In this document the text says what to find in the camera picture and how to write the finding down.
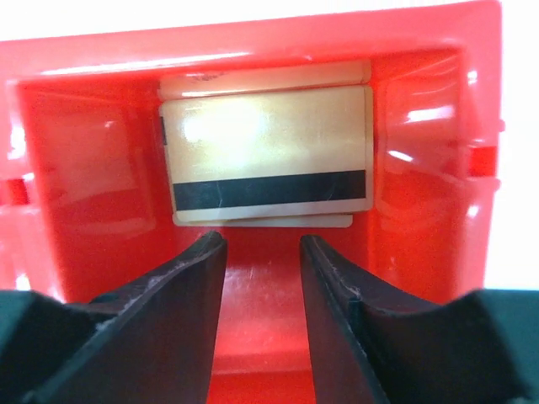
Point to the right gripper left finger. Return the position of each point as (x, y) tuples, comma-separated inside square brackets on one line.
[(157, 342)]

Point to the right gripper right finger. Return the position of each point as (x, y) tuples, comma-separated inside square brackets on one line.
[(371, 342)]

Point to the gold credit card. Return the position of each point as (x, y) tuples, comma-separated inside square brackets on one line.
[(317, 75), (278, 158)]

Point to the right red plastic bin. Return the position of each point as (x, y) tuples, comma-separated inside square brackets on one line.
[(86, 204)]

